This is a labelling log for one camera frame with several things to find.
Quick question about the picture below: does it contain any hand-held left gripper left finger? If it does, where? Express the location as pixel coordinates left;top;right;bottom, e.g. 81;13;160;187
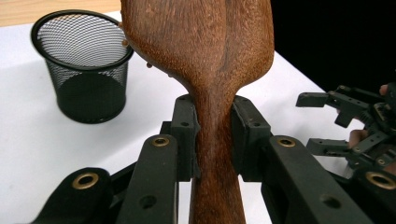
115;93;201;224

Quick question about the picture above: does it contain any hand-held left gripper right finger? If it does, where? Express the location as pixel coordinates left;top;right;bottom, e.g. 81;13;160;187
231;94;375;224

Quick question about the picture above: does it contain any brown wooden hairbrush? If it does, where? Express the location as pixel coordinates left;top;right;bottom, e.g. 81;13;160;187
120;0;276;224

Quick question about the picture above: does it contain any black mesh cup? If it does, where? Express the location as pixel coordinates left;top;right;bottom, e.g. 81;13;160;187
30;8;134;125

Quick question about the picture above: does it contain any white table mat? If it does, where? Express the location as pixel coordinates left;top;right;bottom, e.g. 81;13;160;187
0;10;365;224

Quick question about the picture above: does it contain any light wooden table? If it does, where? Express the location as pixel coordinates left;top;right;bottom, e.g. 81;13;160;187
0;0;122;28

